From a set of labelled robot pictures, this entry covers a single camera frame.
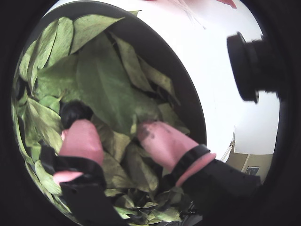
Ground pink-tipped black gripper finger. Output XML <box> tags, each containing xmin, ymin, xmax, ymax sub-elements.
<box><xmin>137</xmin><ymin>121</ymin><xmax>261</xmax><ymax>226</ymax></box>
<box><xmin>40</xmin><ymin>119</ymin><xmax>127</xmax><ymax>226</ymax></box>

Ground dark blueberry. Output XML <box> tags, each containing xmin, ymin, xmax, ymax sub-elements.
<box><xmin>60</xmin><ymin>100</ymin><xmax>94</xmax><ymax>129</ymax></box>

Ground dark grey round bowl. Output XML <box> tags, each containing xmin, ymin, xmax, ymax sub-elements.
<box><xmin>10</xmin><ymin>0</ymin><xmax>207</xmax><ymax>226</ymax></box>

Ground dry olive green leaf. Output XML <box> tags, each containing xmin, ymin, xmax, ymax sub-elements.
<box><xmin>127</xmin><ymin>143</ymin><xmax>159</xmax><ymax>191</ymax></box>
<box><xmin>103</xmin><ymin>150</ymin><xmax>132</xmax><ymax>189</ymax></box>

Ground pale veined green leaf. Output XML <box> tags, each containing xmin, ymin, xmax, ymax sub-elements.
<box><xmin>25</xmin><ymin>97</ymin><xmax>64</xmax><ymax>153</ymax></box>

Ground large broad green leaf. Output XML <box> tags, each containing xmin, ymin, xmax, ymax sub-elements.
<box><xmin>76</xmin><ymin>32</ymin><xmax>163</xmax><ymax>136</ymax></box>

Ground long dry green leaf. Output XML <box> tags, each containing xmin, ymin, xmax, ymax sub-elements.
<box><xmin>110</xmin><ymin>32</ymin><xmax>153</xmax><ymax>92</ymax></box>
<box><xmin>138</xmin><ymin>56</ymin><xmax>181</xmax><ymax>105</ymax></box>

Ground crinkled green leaf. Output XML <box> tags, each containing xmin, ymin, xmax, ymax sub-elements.
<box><xmin>36</xmin><ymin>55</ymin><xmax>79</xmax><ymax>97</ymax></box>

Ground beige cabinet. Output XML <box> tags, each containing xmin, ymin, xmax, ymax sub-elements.
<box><xmin>221</xmin><ymin>131</ymin><xmax>275</xmax><ymax>182</ymax></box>

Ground mottled green leaf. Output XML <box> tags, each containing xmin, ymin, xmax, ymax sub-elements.
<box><xmin>28</xmin><ymin>20</ymin><xmax>59</xmax><ymax>90</ymax></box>

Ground narrow green leaf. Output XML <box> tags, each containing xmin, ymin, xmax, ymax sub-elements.
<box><xmin>47</xmin><ymin>16</ymin><xmax>75</xmax><ymax>68</ymax></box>

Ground pointed pale green leaf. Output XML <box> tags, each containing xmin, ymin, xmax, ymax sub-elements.
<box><xmin>70</xmin><ymin>14</ymin><xmax>126</xmax><ymax>55</ymax></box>

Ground thin white strings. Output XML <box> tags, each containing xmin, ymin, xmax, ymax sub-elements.
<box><xmin>174</xmin><ymin>0</ymin><xmax>207</xmax><ymax>30</ymax></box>

